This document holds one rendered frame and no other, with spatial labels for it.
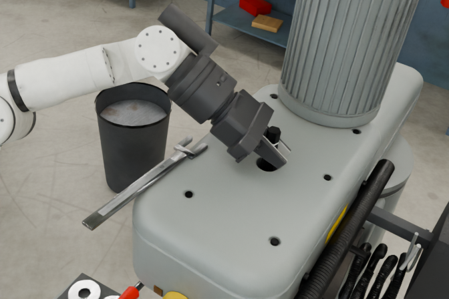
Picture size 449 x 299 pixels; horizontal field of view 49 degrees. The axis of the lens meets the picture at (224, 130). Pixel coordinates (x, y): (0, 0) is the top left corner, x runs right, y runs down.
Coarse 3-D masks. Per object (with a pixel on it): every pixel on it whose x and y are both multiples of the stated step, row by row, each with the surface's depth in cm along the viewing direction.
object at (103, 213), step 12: (180, 144) 81; (204, 144) 82; (168, 156) 79; (180, 156) 79; (192, 156) 79; (156, 168) 76; (168, 168) 76; (144, 180) 74; (156, 180) 75; (120, 192) 71; (132, 192) 72; (108, 204) 69; (120, 204) 70; (96, 216) 67; (108, 216) 68
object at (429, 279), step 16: (448, 208) 102; (448, 224) 98; (432, 240) 103; (448, 240) 94; (432, 256) 97; (448, 256) 95; (416, 272) 105; (432, 272) 99; (448, 272) 96; (416, 288) 103; (432, 288) 101; (448, 288) 98
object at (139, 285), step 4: (136, 284) 82; (140, 284) 82; (128, 288) 80; (132, 288) 80; (136, 288) 81; (140, 288) 82; (124, 292) 80; (128, 292) 80; (132, 292) 80; (136, 292) 80; (120, 296) 79; (124, 296) 79; (128, 296) 79; (132, 296) 80; (136, 296) 80
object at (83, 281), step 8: (80, 280) 147; (88, 280) 146; (96, 280) 148; (72, 288) 144; (80, 288) 144; (88, 288) 144; (96, 288) 144; (104, 288) 146; (64, 296) 143; (72, 296) 142; (80, 296) 143; (88, 296) 144; (96, 296) 142; (104, 296) 144; (112, 296) 143
